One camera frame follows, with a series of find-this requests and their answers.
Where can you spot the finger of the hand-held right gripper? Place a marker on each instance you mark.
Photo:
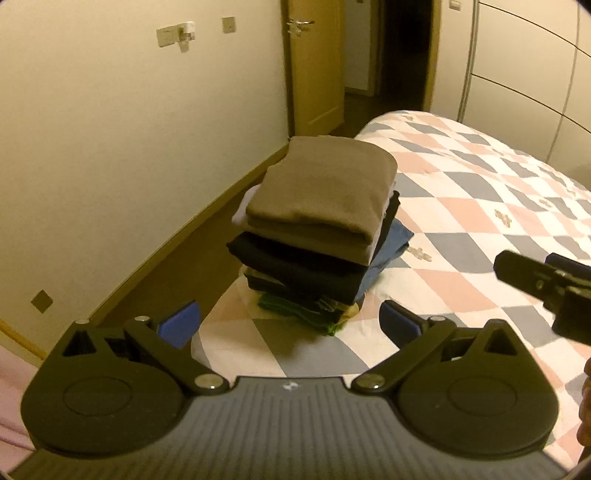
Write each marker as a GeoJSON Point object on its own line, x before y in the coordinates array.
{"type": "Point", "coordinates": [526, 274]}
{"type": "Point", "coordinates": [570, 270]}

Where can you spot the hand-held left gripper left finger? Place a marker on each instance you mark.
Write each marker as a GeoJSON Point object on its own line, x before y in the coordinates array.
{"type": "Point", "coordinates": [181, 325]}

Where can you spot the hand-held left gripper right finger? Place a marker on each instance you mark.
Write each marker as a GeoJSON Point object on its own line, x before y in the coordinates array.
{"type": "Point", "coordinates": [398, 323]}

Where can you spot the brown long-sleeve shirt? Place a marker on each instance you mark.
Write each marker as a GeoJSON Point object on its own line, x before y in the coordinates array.
{"type": "Point", "coordinates": [323, 194]}

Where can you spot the stack of folded clothes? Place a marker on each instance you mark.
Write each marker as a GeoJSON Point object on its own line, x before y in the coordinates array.
{"type": "Point", "coordinates": [300, 272]}

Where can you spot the person's right hand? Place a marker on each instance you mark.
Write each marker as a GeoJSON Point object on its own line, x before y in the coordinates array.
{"type": "Point", "coordinates": [585, 406]}

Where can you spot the checkered quilt bed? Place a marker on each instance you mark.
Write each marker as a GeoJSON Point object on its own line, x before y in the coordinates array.
{"type": "Point", "coordinates": [461, 207]}

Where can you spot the wooden baseboard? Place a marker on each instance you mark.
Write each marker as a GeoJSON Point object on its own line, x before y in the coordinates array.
{"type": "Point", "coordinates": [198, 221]}

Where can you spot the pink cloth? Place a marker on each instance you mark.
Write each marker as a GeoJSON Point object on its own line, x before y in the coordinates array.
{"type": "Point", "coordinates": [16, 406]}

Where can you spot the white wardrobe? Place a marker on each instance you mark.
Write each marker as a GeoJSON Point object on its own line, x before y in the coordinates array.
{"type": "Point", "coordinates": [526, 69]}

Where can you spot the wooden door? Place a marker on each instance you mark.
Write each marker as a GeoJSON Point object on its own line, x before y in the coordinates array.
{"type": "Point", "coordinates": [318, 69]}

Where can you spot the brown square wall outlet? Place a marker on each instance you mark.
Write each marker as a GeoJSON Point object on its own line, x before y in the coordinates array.
{"type": "Point", "coordinates": [42, 301]}

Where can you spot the white light switch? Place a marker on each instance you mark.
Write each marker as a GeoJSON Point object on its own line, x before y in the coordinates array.
{"type": "Point", "coordinates": [166, 37]}

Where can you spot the white wall plug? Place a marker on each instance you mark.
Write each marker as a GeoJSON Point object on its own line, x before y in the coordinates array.
{"type": "Point", "coordinates": [186, 34]}

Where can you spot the beige wall plate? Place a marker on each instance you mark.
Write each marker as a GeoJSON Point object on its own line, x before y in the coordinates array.
{"type": "Point", "coordinates": [229, 25]}

